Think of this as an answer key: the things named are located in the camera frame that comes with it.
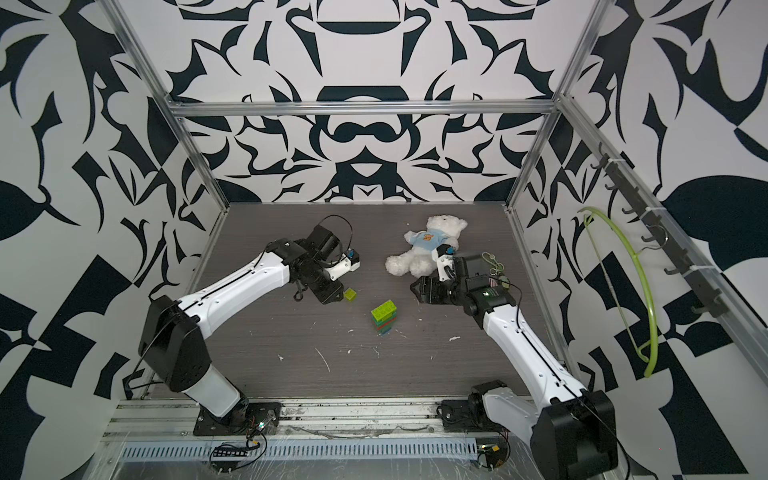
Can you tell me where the long lime lego brick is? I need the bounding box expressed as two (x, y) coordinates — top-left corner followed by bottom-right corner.
(371, 300), (397, 323)

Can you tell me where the dark green lego brick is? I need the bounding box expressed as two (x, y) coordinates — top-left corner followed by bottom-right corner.
(375, 317), (396, 330)

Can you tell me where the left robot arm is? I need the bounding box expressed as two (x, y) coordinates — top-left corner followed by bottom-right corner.
(138, 224), (360, 428)

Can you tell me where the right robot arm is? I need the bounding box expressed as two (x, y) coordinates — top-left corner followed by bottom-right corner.
(411, 247), (621, 479)

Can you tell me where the white teddy bear blue shirt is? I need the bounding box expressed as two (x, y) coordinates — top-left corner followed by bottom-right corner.
(385, 215), (468, 278)

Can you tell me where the black connector box right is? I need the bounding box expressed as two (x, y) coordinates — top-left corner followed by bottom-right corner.
(475, 443), (509, 471)

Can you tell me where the green plastic hanger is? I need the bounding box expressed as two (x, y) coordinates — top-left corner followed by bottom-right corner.
(578, 206), (659, 378)

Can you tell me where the black usb hub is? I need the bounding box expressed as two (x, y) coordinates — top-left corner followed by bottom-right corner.
(209, 443), (249, 462)

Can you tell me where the green keychain cord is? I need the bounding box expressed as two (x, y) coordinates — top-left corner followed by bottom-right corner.
(480, 251), (509, 277)

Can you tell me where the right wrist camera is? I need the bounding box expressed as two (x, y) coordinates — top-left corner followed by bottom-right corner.
(432, 243), (456, 282)

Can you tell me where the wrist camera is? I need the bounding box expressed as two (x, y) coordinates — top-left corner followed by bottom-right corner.
(326, 249), (360, 281)
(432, 243), (456, 282)

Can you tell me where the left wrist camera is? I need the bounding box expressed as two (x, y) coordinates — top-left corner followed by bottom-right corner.
(326, 249), (360, 281)

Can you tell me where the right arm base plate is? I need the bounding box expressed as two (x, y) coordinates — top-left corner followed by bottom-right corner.
(436, 380), (506, 432)

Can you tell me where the white slotted cable duct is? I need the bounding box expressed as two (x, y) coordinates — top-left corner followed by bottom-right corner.
(120, 437), (479, 462)

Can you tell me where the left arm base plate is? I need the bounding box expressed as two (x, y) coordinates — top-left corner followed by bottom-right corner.
(193, 402), (283, 437)

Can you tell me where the black wall hook rail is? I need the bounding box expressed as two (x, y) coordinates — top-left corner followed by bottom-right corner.
(593, 144), (730, 318)

